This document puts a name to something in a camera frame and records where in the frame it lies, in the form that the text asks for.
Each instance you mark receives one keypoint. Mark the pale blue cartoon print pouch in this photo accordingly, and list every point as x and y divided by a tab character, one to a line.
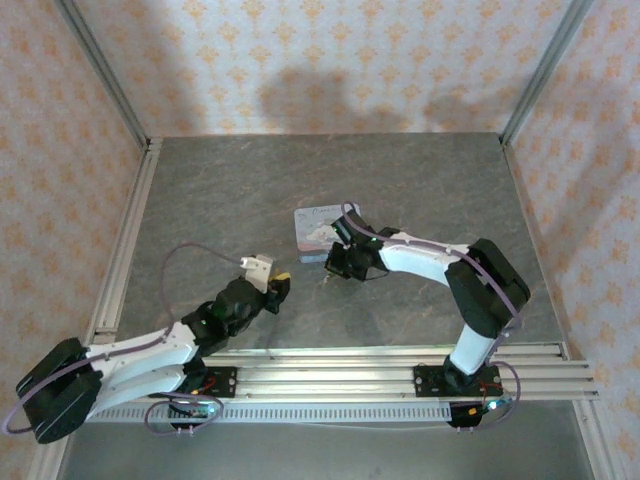
312	235

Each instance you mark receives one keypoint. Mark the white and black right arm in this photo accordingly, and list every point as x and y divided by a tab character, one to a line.
425	260

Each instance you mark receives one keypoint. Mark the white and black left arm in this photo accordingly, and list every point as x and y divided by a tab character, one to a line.
140	350

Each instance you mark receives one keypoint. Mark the grey metal lower shelf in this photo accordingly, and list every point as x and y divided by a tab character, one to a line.
325	452

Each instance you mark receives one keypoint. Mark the aluminium table side rail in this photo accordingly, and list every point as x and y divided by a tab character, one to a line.
135	210

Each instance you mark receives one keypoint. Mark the aluminium lower frame rail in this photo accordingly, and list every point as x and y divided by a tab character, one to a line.
45	465
595	445

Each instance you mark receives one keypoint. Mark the aluminium frame post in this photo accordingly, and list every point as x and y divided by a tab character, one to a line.
102	65
547	65

